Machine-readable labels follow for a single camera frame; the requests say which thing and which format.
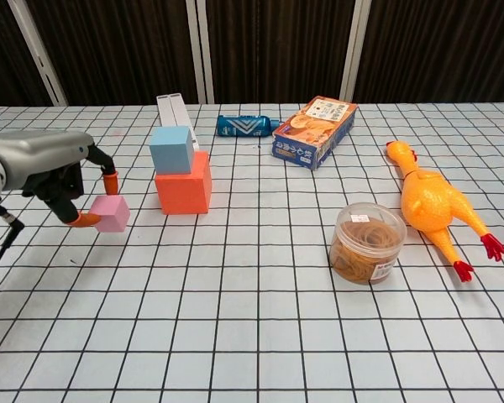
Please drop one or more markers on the blue drink bottle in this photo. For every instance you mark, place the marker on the blue drink bottle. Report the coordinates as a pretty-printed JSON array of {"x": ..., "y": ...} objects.
[{"x": 241, "y": 126}]

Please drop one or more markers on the pink foam cube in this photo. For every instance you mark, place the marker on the pink foam cube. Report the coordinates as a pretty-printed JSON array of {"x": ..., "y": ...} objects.
[{"x": 113, "y": 216}]

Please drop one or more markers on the orange foam cube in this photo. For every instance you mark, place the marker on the orange foam cube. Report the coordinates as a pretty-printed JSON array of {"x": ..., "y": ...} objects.
[{"x": 180, "y": 193}]

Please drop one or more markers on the yellow rubber chicken toy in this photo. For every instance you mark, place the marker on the yellow rubber chicken toy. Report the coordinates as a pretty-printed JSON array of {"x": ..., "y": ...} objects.
[{"x": 430, "y": 199}]

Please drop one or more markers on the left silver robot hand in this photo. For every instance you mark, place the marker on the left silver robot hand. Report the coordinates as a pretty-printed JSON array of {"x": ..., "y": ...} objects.
[{"x": 42, "y": 153}]

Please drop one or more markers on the clear jar of rubber bands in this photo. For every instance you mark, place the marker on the clear jar of rubber bands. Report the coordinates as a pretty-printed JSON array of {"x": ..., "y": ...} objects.
[{"x": 367, "y": 247}]

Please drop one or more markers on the white partition post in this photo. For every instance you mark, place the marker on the white partition post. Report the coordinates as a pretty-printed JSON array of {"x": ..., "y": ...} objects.
[
  {"x": 38, "y": 54},
  {"x": 355, "y": 50},
  {"x": 201, "y": 50}
]

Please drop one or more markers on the white rectangular box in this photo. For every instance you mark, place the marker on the white rectangular box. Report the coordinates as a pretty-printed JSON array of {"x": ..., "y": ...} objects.
[{"x": 177, "y": 110}]

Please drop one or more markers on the light blue foam cube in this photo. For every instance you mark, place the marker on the light blue foam cube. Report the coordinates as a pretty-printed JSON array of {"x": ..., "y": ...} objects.
[{"x": 170, "y": 153}]

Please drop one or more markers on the orange blue snack box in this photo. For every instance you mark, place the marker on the orange blue snack box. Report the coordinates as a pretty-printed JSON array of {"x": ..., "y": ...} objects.
[{"x": 311, "y": 132}]

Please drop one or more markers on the white black checked tablecloth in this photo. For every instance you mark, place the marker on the white black checked tablecloth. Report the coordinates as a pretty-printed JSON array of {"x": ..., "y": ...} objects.
[{"x": 252, "y": 336}]

